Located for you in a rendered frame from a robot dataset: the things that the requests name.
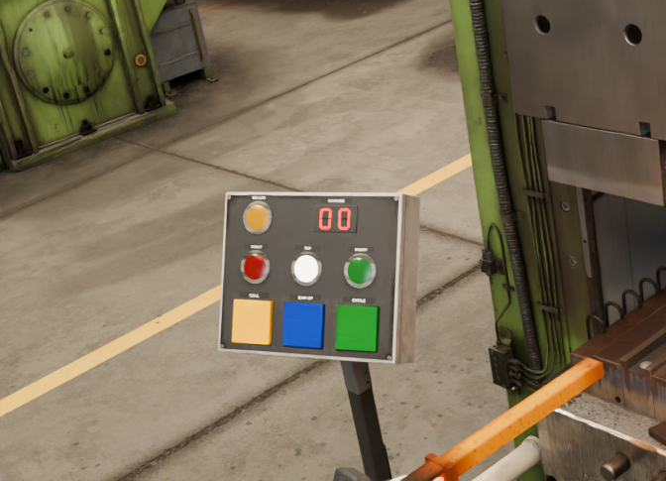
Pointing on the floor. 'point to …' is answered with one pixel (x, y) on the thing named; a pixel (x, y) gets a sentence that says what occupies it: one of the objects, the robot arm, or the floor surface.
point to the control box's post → (366, 419)
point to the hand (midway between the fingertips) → (429, 476)
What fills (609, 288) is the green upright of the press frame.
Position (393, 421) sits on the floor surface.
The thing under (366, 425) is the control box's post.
